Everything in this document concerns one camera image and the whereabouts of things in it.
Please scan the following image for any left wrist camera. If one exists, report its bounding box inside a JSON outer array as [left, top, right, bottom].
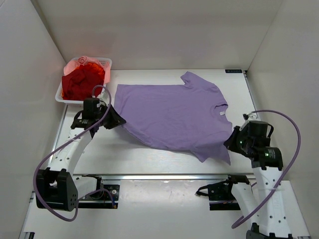
[[93, 92, 110, 106]]

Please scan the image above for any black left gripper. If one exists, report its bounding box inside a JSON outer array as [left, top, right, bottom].
[[97, 102, 127, 128]]

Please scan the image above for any purple t shirt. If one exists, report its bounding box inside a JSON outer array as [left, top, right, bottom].
[[114, 71, 232, 164]]

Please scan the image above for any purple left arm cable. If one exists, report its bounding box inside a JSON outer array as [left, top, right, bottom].
[[33, 85, 112, 222]]

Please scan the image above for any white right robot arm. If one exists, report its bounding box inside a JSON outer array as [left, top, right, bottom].
[[223, 120, 293, 239]]

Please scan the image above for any aluminium table edge rail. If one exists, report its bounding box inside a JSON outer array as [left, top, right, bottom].
[[97, 174, 281, 181]]

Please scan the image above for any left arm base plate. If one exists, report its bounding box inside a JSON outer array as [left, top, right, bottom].
[[78, 180, 120, 209]]

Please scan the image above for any pink t shirt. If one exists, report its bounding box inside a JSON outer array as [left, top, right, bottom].
[[63, 56, 112, 84]]

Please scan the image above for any orange t shirt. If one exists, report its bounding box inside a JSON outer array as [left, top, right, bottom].
[[61, 61, 105, 101]]

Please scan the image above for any black corner label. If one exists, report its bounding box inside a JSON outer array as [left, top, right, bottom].
[[225, 69, 243, 74]]

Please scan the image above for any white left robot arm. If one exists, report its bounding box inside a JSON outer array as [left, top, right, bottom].
[[35, 98, 126, 212]]

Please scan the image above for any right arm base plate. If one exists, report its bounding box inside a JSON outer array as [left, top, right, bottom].
[[195, 174, 250, 211]]

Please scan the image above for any dark red t shirt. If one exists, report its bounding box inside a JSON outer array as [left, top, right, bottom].
[[62, 69, 104, 101]]

